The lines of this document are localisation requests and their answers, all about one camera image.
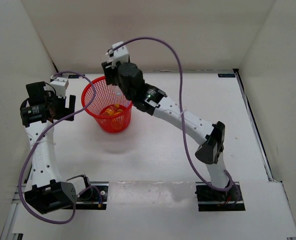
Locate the clear bottle with yellow label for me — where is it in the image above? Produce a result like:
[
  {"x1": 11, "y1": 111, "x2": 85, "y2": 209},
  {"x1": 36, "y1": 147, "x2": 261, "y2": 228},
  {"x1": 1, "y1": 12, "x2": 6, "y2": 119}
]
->
[{"x1": 111, "y1": 104, "x2": 123, "y2": 116}]

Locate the large clear plastic bottle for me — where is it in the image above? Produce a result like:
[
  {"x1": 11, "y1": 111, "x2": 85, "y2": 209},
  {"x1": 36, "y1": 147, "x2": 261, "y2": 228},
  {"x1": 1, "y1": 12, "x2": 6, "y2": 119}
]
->
[{"x1": 111, "y1": 85, "x2": 123, "y2": 97}]

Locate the orange juice plastic bottle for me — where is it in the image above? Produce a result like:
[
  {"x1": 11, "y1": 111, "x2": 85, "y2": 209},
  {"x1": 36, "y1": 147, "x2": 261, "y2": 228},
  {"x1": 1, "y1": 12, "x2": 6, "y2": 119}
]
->
[{"x1": 101, "y1": 106, "x2": 112, "y2": 117}]

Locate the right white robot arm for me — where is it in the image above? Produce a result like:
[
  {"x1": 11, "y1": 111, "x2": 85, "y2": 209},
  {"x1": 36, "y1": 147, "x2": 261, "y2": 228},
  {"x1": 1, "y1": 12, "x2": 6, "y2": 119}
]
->
[{"x1": 101, "y1": 62, "x2": 234, "y2": 200}]

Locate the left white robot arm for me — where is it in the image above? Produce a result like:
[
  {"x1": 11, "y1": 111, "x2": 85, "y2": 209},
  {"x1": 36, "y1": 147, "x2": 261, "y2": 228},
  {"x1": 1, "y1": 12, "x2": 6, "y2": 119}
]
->
[{"x1": 20, "y1": 77, "x2": 93, "y2": 214}]

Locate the red mesh plastic bin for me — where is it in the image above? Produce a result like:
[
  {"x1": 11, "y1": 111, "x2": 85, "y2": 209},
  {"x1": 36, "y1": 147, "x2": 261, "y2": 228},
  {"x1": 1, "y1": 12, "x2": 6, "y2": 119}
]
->
[{"x1": 81, "y1": 76, "x2": 132, "y2": 133}]

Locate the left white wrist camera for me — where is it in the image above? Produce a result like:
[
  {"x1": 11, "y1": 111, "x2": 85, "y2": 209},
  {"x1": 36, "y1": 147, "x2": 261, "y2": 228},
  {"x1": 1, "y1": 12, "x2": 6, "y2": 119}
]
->
[{"x1": 50, "y1": 77, "x2": 69, "y2": 99}]

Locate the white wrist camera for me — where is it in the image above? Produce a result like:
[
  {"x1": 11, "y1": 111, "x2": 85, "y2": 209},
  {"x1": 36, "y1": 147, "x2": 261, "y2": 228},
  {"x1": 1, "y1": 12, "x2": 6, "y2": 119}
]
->
[
  {"x1": 106, "y1": 41, "x2": 130, "y2": 69},
  {"x1": 50, "y1": 77, "x2": 69, "y2": 99}
]

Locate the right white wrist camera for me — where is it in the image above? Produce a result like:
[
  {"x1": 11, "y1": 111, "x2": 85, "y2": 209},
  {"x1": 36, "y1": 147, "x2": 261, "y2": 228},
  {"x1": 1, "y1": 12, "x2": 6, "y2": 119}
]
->
[{"x1": 106, "y1": 41, "x2": 130, "y2": 69}]

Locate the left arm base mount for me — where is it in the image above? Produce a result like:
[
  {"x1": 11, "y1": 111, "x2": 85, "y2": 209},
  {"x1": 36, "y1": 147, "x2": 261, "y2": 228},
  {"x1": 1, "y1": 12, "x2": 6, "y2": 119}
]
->
[{"x1": 76, "y1": 181, "x2": 109, "y2": 211}]

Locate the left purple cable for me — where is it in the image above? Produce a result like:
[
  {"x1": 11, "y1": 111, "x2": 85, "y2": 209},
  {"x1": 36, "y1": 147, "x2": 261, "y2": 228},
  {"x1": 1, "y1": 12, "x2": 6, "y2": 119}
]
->
[{"x1": 17, "y1": 71, "x2": 97, "y2": 224}]

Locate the purple cable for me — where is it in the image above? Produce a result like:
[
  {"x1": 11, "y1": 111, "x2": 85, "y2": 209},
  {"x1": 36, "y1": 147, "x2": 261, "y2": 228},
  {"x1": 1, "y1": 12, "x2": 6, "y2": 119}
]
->
[
  {"x1": 17, "y1": 71, "x2": 97, "y2": 224},
  {"x1": 112, "y1": 37, "x2": 240, "y2": 208}
]

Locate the left aluminium frame rail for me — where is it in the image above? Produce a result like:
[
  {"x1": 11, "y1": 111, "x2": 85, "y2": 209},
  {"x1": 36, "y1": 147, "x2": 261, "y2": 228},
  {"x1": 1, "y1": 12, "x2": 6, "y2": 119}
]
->
[{"x1": 0, "y1": 188, "x2": 23, "y2": 240}]

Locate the right black frame rail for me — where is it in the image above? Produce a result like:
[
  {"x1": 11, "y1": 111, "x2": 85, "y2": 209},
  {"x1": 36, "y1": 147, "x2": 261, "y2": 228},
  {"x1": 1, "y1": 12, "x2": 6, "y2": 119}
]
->
[{"x1": 233, "y1": 68, "x2": 276, "y2": 182}]

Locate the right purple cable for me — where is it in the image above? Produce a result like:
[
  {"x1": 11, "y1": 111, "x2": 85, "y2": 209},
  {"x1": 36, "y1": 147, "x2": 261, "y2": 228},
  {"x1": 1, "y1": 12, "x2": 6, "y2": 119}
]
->
[{"x1": 112, "y1": 37, "x2": 240, "y2": 208}]

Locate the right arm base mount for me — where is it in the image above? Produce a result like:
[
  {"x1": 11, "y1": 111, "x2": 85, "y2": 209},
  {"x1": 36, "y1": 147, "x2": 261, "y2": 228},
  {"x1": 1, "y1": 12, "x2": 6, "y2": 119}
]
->
[{"x1": 195, "y1": 182, "x2": 246, "y2": 212}]

